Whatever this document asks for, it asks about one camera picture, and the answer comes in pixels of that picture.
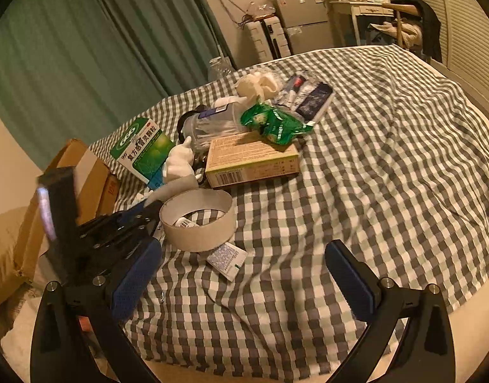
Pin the large water bottle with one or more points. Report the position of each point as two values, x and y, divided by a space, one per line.
219 67

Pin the checkered bed sheet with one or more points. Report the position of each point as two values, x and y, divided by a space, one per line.
397 169

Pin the brown cardboard box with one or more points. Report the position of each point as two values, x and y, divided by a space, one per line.
77 187

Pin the green curtain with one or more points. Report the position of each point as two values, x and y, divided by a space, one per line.
79 69

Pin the cream scrunchie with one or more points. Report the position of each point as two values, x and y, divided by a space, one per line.
260 85

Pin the white dressing table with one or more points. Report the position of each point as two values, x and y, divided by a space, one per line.
350 21

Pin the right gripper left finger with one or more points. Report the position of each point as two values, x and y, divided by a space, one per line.
107 297

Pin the tan cardboard product box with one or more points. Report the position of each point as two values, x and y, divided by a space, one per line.
248 157

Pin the silver mini fridge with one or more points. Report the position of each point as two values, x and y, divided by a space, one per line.
306 24

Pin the white suitcase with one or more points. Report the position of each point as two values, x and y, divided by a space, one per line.
268 39

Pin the louvered wardrobe doors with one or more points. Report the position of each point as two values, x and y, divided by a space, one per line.
464 42

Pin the navy floral pouch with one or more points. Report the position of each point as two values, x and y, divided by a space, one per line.
315 104

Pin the green snack packet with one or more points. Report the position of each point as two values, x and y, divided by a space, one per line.
274 124

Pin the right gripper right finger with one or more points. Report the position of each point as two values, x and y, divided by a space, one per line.
426 351

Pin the small white sachet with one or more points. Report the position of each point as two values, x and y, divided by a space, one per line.
227 260

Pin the green white medicine box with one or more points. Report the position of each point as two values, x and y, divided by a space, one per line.
142 150

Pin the wooden chair with clothes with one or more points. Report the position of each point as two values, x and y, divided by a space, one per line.
414 27

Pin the clear cotton swab jar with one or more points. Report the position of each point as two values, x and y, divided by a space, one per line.
222 121

